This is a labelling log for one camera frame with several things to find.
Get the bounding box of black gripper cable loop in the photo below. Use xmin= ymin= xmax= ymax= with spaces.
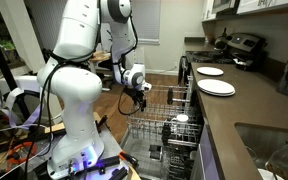
xmin=117 ymin=89 xmax=142 ymax=116

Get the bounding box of white bowl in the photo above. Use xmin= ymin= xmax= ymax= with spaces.
xmin=257 ymin=168 xmax=285 ymax=180

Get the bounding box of white box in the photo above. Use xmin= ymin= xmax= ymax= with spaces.
xmin=0 ymin=75 xmax=40 ymax=101

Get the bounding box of small white plate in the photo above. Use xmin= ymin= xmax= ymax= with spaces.
xmin=196 ymin=66 xmax=225 ymax=77

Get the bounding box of grey window blind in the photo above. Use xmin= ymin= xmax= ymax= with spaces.
xmin=132 ymin=0 xmax=162 ymax=45

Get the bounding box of black clamp orange handle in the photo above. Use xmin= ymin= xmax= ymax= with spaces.
xmin=118 ymin=150 xmax=140 ymax=168

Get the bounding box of white upper cabinet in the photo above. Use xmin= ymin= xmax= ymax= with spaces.
xmin=237 ymin=0 xmax=288 ymax=15
xmin=202 ymin=0 xmax=217 ymax=22

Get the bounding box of black kettle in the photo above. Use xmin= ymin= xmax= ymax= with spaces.
xmin=214 ymin=27 xmax=232 ymax=51

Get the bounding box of grey dishwasher door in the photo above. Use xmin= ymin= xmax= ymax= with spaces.
xmin=120 ymin=131 xmax=165 ymax=180

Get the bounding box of steel kitchen sink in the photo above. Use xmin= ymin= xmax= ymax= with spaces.
xmin=234 ymin=122 xmax=288 ymax=180

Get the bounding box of black microwave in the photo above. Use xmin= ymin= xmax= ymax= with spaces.
xmin=212 ymin=0 xmax=240 ymax=16

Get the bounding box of wire dishwasher lower rack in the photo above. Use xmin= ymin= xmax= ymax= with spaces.
xmin=160 ymin=139 xmax=200 ymax=180

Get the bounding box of black stand pole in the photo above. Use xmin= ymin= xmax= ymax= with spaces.
xmin=0 ymin=26 xmax=30 ymax=121

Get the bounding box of small green plant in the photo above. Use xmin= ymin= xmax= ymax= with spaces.
xmin=0 ymin=39 xmax=17 ymax=61

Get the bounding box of white storage cabinet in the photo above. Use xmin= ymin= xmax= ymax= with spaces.
xmin=135 ymin=46 xmax=146 ymax=66

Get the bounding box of wooden desk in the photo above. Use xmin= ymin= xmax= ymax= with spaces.
xmin=88 ymin=50 xmax=112 ymax=65

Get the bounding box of metal robot table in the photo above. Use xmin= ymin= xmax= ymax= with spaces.
xmin=17 ymin=113 xmax=142 ymax=180

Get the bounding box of glass pitcher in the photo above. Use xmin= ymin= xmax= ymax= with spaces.
xmin=265 ymin=141 xmax=288 ymax=180

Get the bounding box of small black clamp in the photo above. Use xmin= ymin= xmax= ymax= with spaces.
xmin=95 ymin=114 xmax=109 ymax=134

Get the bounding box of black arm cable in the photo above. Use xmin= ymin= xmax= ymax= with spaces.
xmin=23 ymin=6 xmax=139 ymax=180

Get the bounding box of white mug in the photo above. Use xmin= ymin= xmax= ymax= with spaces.
xmin=171 ymin=114 xmax=190 ymax=134

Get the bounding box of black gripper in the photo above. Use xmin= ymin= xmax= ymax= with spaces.
xmin=123 ymin=87 xmax=148 ymax=113

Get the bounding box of wire dishwasher rack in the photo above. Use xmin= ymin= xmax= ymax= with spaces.
xmin=160 ymin=139 xmax=200 ymax=180
xmin=126 ymin=84 xmax=203 ymax=146

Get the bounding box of white lower cabinet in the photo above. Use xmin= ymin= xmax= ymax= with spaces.
xmin=190 ymin=124 xmax=225 ymax=180

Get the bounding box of black tumbler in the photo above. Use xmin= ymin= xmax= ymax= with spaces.
xmin=166 ymin=87 xmax=174 ymax=106
xmin=162 ymin=123 xmax=172 ymax=146

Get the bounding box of orange cable coil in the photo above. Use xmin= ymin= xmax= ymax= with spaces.
xmin=6 ymin=141 xmax=38 ymax=164

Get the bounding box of stack of white plates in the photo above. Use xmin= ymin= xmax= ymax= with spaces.
xmin=197 ymin=78 xmax=236 ymax=98

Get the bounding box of wooden board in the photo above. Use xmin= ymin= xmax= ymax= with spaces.
xmin=43 ymin=111 xmax=102 ymax=134

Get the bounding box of black stove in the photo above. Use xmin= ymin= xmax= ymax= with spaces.
xmin=178 ymin=49 xmax=238 ymax=88

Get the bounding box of wire dishwasher upper rack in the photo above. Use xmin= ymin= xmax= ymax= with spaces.
xmin=126 ymin=84 xmax=203 ymax=146

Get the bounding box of white strap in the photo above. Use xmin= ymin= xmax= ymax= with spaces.
xmin=0 ymin=87 xmax=46 ymax=130

